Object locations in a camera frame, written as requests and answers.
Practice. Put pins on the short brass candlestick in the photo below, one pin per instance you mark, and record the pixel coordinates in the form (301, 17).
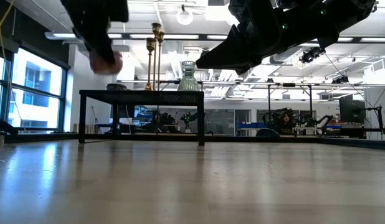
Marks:
(150, 43)

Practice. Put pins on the black background station frame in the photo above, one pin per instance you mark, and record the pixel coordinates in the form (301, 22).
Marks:
(269, 102)

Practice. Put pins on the ribbed clear glass candle holder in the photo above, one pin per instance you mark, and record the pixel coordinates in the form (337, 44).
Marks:
(188, 81)

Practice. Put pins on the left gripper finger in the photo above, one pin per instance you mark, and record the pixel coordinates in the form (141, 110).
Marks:
(99, 43)

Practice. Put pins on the black aluminium table frame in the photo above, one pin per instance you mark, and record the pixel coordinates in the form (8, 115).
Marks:
(40, 136)

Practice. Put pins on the black ceiling spotlight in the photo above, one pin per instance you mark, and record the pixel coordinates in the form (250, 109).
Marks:
(309, 56)
(204, 51)

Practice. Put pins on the black computer monitor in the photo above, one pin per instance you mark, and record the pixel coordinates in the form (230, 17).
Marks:
(351, 110)

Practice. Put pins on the blue framed window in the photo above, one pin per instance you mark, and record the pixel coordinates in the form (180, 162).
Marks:
(33, 77)

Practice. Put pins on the person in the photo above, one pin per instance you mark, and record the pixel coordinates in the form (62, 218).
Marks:
(286, 118)

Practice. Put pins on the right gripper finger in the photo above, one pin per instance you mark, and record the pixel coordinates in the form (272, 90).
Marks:
(233, 53)

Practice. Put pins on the black perforated metal shelf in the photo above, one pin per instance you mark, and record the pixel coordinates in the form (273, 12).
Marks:
(139, 98)

